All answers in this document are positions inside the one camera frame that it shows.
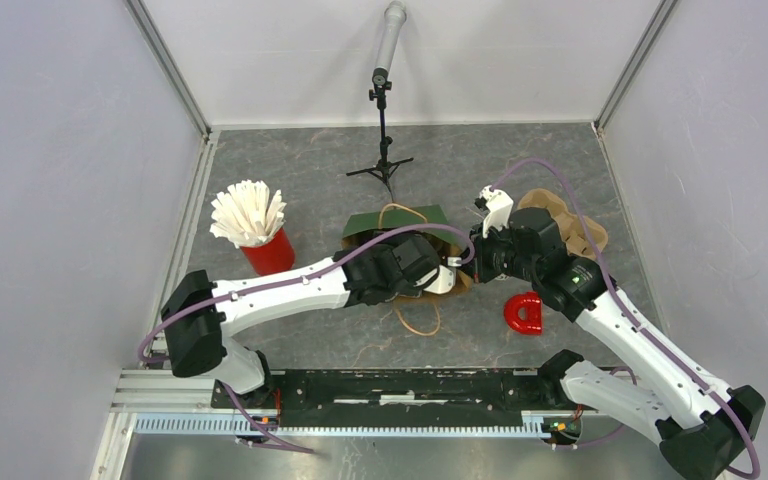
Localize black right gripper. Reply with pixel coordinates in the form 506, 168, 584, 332
456, 219, 539, 284

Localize green brown paper bag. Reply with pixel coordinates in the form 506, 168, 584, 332
341, 202, 473, 337

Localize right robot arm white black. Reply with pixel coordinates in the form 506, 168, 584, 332
467, 208, 766, 479

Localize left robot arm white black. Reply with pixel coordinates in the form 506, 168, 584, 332
163, 233, 441, 408

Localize red horseshoe shaped object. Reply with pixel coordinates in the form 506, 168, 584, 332
503, 291, 543, 336

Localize brown pulp cup carriers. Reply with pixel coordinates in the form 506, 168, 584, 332
516, 188, 609, 260

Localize red cup holder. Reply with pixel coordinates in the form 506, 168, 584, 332
240, 227, 296, 276

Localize black tripod with grey tube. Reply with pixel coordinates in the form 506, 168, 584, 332
346, 1, 414, 201

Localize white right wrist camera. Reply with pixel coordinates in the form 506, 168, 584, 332
475, 185, 513, 238

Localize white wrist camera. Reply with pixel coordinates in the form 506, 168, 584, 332
417, 256, 462, 295
475, 185, 513, 238

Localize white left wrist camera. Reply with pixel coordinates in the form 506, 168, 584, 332
417, 256, 462, 295

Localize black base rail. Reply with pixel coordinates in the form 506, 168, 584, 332
211, 368, 576, 428

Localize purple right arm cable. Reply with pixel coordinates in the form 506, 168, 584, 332
489, 157, 762, 480

